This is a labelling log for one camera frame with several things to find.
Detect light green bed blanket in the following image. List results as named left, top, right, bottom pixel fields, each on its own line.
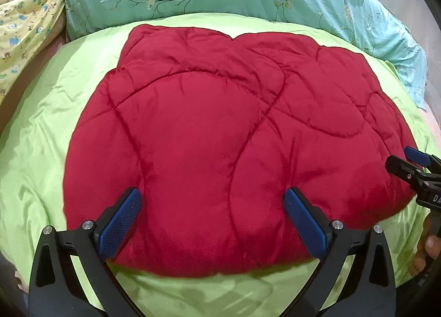
left=0, top=12, right=440, bottom=317

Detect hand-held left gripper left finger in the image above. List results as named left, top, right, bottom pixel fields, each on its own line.
left=29, top=187, right=142, bottom=317

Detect yellow printed cloth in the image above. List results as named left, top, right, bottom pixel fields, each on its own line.
left=0, top=0, right=69, bottom=104

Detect person's right hand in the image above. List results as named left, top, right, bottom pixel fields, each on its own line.
left=408, top=213, right=441, bottom=278

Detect red quilted jacket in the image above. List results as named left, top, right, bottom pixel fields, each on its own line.
left=62, top=23, right=418, bottom=278

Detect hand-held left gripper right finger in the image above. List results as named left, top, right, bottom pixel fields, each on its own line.
left=283, top=187, right=395, bottom=317

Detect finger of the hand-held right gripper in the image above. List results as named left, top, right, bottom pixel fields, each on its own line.
left=385, top=155, right=429, bottom=185
left=404, top=146, right=441, bottom=170

